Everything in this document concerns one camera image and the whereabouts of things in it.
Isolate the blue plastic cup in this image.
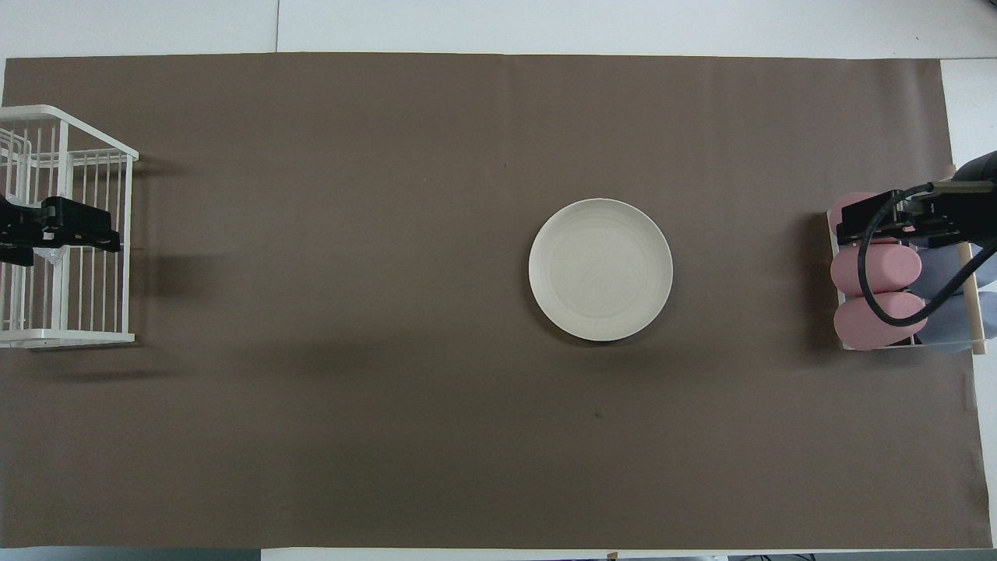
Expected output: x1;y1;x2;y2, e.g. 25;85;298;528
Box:
910;238;997;298
924;291;997;354

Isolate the brown table mat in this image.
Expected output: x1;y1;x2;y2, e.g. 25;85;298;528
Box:
0;52;979;551

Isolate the pink plastic cup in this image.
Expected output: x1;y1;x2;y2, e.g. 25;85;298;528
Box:
833;292;930;352
830;242;925;298
827;191;883;236

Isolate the white wire dish rack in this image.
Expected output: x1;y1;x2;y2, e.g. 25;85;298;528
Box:
0;104;140;350

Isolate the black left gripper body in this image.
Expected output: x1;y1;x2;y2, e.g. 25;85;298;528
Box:
0;195;122;239

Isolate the round cream plate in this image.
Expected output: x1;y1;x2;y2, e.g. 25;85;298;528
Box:
529;198;674;342

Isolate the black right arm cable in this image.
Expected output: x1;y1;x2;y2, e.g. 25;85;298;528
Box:
855;181;997;327

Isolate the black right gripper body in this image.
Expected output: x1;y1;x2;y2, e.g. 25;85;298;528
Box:
837;189;966;245

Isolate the white wire cup rack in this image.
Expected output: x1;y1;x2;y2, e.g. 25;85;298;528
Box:
826;163;991;356

